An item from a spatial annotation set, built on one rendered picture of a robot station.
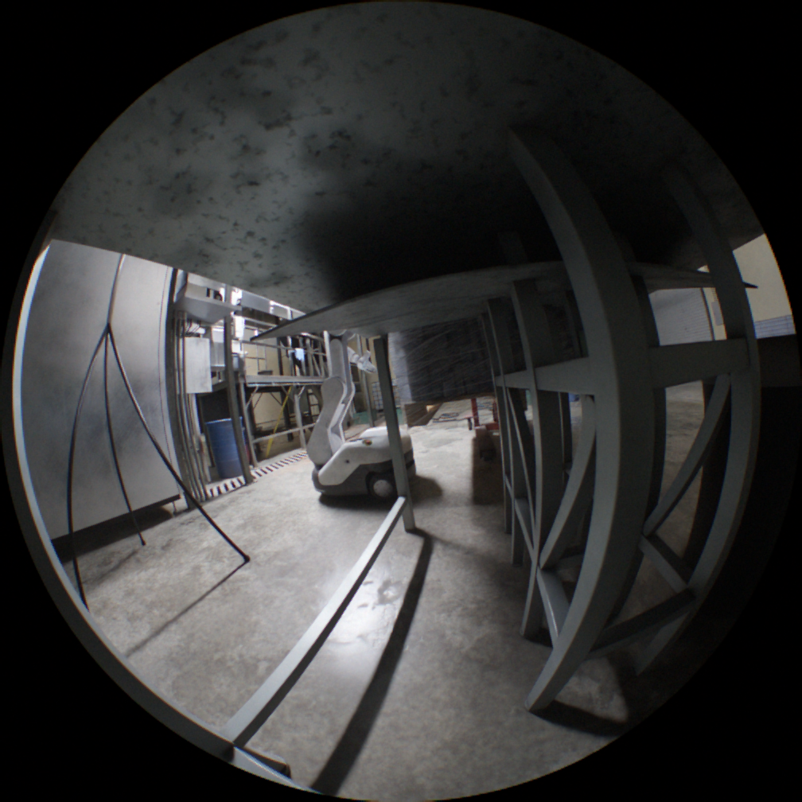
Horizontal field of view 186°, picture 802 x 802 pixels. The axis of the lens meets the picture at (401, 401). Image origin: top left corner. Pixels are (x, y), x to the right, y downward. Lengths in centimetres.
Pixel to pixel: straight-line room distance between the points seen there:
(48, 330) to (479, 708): 233
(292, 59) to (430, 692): 83
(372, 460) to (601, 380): 123
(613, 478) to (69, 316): 219
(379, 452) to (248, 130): 129
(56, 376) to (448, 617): 216
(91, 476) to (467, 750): 194
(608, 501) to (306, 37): 37
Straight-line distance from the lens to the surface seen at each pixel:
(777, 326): 741
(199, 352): 262
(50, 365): 197
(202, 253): 38
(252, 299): 342
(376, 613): 78
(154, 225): 35
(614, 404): 18
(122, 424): 193
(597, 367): 19
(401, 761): 59
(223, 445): 279
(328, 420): 155
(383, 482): 137
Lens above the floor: 58
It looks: 2 degrees down
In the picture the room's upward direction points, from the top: 9 degrees counter-clockwise
